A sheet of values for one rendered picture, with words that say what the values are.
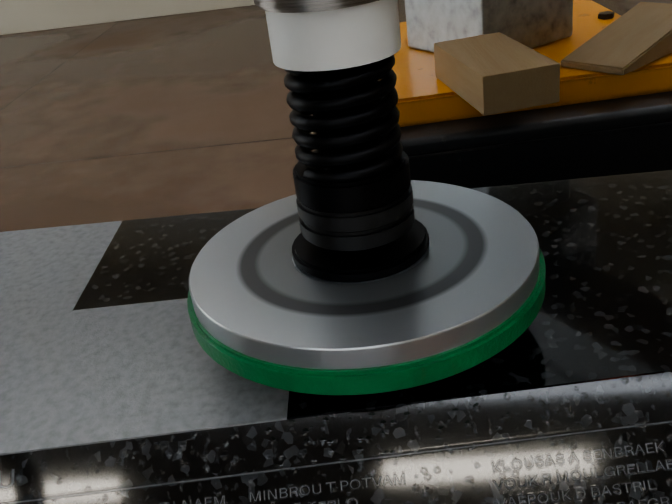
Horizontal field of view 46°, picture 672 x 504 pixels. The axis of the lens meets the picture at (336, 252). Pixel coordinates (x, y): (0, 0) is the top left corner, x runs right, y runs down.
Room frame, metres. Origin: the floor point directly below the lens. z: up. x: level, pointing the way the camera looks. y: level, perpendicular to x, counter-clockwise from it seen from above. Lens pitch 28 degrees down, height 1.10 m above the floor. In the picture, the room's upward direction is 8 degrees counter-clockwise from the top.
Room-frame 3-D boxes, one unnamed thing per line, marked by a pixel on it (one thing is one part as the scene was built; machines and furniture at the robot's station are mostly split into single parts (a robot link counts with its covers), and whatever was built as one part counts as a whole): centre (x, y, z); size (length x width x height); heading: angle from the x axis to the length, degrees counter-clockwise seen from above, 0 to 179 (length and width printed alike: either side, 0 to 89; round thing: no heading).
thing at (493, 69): (1.03, -0.24, 0.81); 0.20 x 0.10 x 0.05; 7
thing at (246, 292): (0.43, -0.02, 0.87); 0.21 x 0.21 x 0.01
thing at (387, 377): (0.43, -0.02, 0.87); 0.22 x 0.22 x 0.04
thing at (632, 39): (1.11, -0.46, 0.80); 0.20 x 0.10 x 0.05; 126
